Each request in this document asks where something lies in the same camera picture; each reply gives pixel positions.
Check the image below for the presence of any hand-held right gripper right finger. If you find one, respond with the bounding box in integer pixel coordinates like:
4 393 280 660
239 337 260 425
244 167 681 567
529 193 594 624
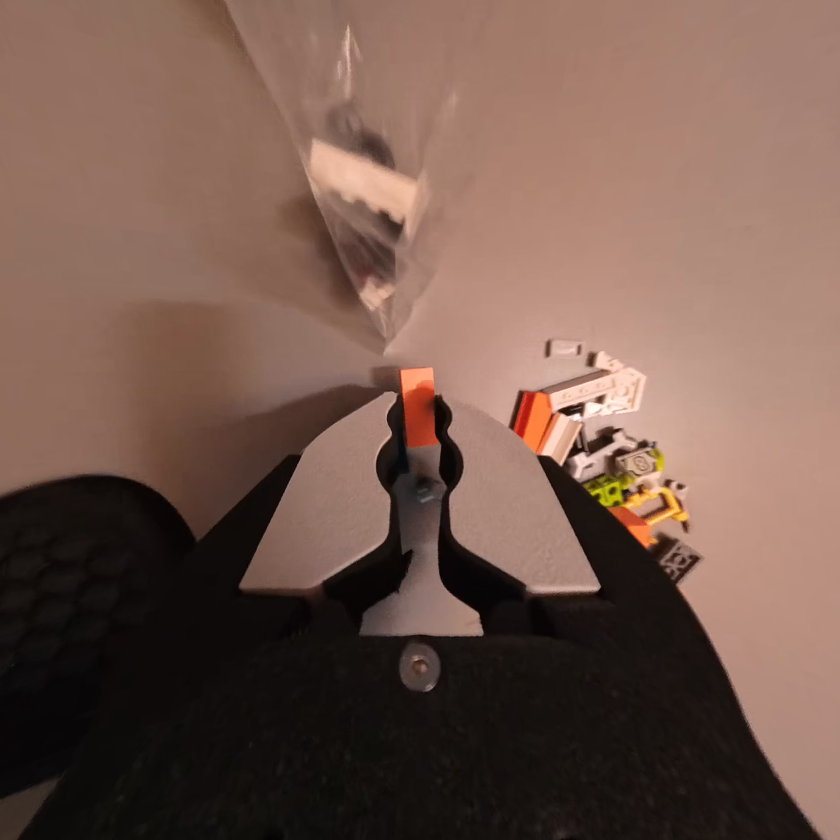
433 394 601 597

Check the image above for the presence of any clear plastic bag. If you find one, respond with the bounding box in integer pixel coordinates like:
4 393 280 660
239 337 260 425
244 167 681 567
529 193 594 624
223 0 500 358

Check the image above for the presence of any long white lego piece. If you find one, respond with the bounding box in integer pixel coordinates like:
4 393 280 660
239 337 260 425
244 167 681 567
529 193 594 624
308 136 421 227

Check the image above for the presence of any pile of lego pieces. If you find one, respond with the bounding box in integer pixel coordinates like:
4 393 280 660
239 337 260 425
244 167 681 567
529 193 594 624
511 338 704 584

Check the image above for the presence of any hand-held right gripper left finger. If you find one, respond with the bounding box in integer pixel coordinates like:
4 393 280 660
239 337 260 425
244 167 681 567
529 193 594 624
239 392 411 599

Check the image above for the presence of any orange lego piece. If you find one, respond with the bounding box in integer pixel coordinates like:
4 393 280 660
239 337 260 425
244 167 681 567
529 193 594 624
399 367 439 449

